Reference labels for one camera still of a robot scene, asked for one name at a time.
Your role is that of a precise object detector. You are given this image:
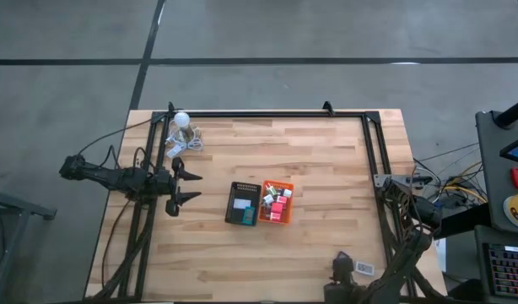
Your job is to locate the black console pole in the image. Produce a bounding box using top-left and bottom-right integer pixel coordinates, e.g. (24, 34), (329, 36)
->
(494, 95), (518, 128)

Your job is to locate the grey control console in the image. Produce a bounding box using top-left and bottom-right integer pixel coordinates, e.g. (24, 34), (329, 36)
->
(476, 110), (518, 236)

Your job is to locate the black arm base cable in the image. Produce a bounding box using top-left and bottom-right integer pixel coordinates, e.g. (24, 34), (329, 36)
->
(77, 119), (154, 157)

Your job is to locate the black console crossbar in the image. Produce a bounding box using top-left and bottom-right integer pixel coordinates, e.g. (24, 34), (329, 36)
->
(435, 202), (492, 241)

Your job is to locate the thin brown cable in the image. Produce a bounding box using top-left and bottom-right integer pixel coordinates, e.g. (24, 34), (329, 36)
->
(100, 198), (132, 290)

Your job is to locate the black cable bundle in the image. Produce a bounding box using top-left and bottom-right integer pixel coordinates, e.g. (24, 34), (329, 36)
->
(89, 202), (154, 301)
(379, 202), (448, 303)

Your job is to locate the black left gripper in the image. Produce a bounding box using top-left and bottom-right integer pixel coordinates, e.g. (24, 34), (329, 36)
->
(152, 156), (203, 217)

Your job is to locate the tangle of coloured cables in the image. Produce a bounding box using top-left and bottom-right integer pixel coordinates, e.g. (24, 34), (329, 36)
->
(410, 143), (490, 210)

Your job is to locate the black metal table frame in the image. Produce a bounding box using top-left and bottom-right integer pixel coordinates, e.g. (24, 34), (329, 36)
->
(117, 110), (416, 301)

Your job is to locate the grey keyboard desk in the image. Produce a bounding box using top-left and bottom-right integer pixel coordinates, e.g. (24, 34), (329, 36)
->
(473, 225), (518, 304)

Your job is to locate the backlit keyboard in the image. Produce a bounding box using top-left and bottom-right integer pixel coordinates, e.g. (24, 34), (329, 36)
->
(483, 242), (518, 299)

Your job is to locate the black slotted plastic basket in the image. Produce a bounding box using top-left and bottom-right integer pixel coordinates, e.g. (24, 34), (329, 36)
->
(224, 181), (262, 228)

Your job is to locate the grey framed chip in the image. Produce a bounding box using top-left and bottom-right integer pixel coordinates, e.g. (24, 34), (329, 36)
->
(354, 261), (376, 277)

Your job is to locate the grey metal cart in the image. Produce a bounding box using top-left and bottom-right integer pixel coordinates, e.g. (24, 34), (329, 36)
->
(0, 185), (57, 304)

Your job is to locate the white box on floor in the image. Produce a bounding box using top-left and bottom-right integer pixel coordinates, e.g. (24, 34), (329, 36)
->
(434, 238), (448, 274)

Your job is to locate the white power adapter with cable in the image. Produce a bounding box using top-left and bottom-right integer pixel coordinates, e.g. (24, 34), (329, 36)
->
(165, 125), (204, 160)

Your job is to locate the orange slotted plastic basket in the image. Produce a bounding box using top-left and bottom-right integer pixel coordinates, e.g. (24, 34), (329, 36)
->
(257, 179), (295, 225)

